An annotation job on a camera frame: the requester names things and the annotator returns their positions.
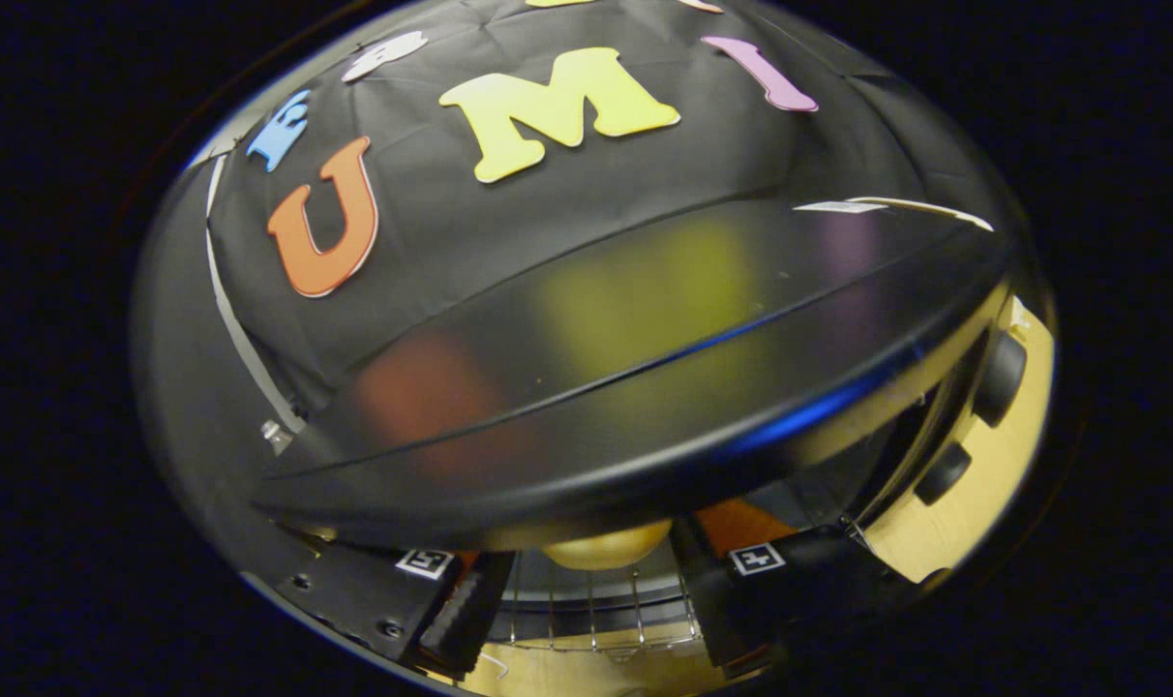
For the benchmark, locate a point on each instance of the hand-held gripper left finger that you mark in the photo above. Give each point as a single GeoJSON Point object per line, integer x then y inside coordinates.
{"type": "Point", "coordinates": [466, 610]}

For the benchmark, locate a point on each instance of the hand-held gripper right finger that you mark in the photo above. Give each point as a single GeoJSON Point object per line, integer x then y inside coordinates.
{"type": "Point", "coordinates": [712, 610]}

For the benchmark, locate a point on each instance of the round golden bun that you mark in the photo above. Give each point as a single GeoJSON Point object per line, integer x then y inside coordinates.
{"type": "Point", "coordinates": [606, 550]}

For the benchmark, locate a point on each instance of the black toaster oven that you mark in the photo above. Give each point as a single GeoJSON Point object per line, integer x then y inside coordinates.
{"type": "Point", "coordinates": [645, 387]}

